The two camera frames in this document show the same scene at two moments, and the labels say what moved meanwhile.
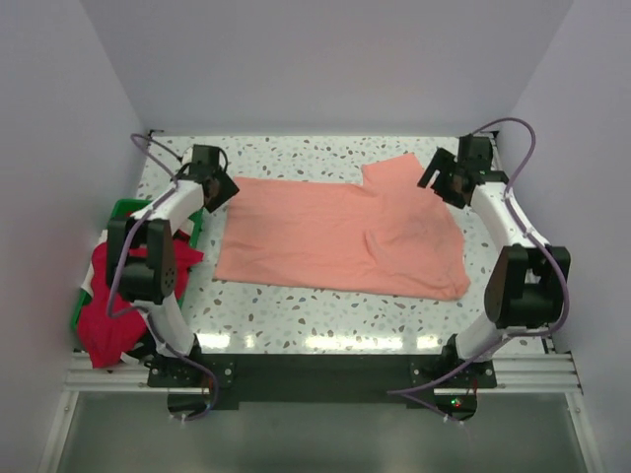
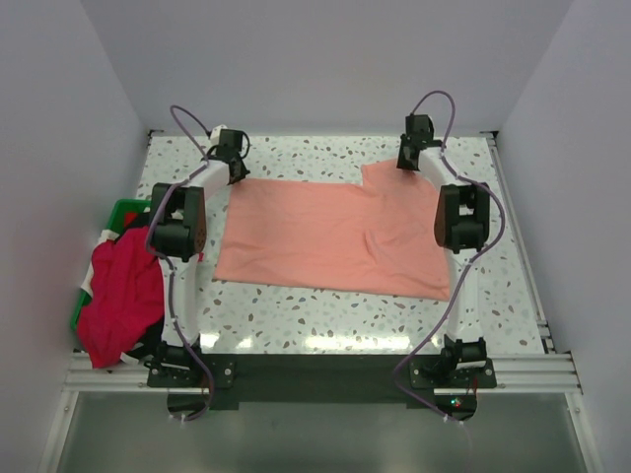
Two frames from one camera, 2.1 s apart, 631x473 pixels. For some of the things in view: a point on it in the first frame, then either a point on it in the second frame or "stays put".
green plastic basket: [124, 207] stays put
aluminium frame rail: [554, 372] stays put
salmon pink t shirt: [384, 232] stays put
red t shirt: [106, 338] stays put
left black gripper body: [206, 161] to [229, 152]
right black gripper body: [448, 188] to [402, 163]
